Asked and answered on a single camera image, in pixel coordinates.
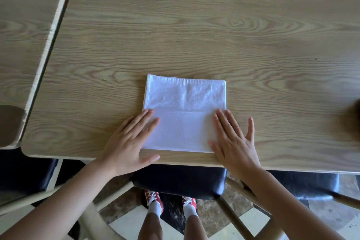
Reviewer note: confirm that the person's red shoe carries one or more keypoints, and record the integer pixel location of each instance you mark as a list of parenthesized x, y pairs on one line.
[(189, 201), (152, 196)]

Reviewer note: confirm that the person's right hand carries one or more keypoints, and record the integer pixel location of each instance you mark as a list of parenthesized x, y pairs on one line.
[(236, 152)]

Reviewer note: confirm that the person's white sock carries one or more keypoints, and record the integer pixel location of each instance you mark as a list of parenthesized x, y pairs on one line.
[(191, 211), (154, 209)]

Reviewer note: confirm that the person's right red shoe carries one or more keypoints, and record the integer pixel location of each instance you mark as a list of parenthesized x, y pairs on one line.
[(189, 201)]

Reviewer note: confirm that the person's left forearm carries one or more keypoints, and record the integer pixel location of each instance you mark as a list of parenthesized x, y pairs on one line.
[(56, 209)]

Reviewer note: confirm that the person's leg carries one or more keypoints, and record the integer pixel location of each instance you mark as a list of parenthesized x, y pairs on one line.
[(150, 227), (195, 228)]

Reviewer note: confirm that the person's right leg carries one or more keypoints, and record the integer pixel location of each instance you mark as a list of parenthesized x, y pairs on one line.
[(195, 228)]

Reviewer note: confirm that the light wooden table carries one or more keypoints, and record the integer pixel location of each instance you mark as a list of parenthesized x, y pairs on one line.
[(197, 37), (25, 51)]

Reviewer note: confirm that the person's left red shoe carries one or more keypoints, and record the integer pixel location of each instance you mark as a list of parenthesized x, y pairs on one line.
[(152, 196)]

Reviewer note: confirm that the person's right white sock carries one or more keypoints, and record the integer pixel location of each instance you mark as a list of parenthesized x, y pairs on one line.
[(191, 211)]

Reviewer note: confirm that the person's left white sock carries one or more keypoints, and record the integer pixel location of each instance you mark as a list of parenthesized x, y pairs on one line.
[(154, 209)]

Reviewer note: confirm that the person's left leg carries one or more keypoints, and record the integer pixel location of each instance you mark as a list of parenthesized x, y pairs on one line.
[(150, 227)]

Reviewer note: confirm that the person's right forearm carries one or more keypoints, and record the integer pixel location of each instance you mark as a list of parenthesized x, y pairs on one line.
[(289, 211)]

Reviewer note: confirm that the brown wooden tray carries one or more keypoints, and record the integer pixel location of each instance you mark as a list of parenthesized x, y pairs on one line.
[(355, 121)]

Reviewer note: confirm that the white cloth napkin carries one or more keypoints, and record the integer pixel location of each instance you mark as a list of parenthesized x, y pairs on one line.
[(185, 107)]

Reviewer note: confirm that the person's left hand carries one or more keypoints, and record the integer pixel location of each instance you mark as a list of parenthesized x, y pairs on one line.
[(126, 149)]

